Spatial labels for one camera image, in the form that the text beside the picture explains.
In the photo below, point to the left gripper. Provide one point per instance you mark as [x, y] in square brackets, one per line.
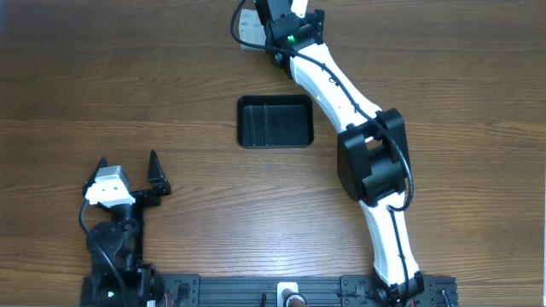
[149, 198]

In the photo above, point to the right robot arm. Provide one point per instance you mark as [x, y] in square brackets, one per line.
[324, 81]

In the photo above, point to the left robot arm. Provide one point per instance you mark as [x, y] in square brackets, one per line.
[104, 239]

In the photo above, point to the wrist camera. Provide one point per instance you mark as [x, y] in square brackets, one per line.
[299, 6]
[108, 187]

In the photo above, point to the black tray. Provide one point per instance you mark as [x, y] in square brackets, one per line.
[286, 125]

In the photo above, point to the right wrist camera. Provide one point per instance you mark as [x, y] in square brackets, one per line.
[299, 6]

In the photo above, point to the mounting rail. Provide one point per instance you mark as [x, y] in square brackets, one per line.
[239, 290]

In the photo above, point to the clear test tube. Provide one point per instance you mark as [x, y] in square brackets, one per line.
[265, 125]
[251, 125]

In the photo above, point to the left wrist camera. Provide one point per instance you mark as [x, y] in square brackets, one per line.
[108, 187]

